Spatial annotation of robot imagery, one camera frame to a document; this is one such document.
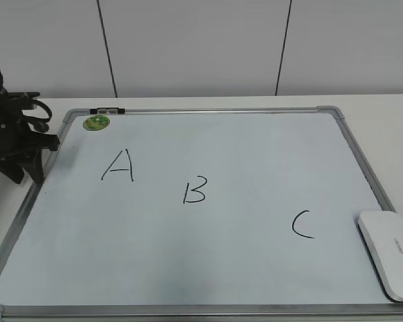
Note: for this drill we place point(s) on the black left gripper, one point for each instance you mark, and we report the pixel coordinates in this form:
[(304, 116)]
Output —
[(26, 135)]

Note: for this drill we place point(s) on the white board with grey frame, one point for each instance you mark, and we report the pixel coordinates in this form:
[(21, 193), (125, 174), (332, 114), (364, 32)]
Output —
[(198, 215)]

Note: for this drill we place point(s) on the round green magnet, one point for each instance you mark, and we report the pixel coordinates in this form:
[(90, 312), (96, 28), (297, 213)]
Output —
[(96, 123)]

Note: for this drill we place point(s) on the white rectangular board eraser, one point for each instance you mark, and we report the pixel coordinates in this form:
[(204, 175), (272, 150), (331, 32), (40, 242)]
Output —
[(382, 232)]

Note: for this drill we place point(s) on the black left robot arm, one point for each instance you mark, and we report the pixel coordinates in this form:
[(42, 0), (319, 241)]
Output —
[(31, 111)]

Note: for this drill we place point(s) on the black silver hanging clip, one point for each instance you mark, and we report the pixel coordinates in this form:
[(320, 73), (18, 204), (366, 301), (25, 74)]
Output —
[(107, 111)]

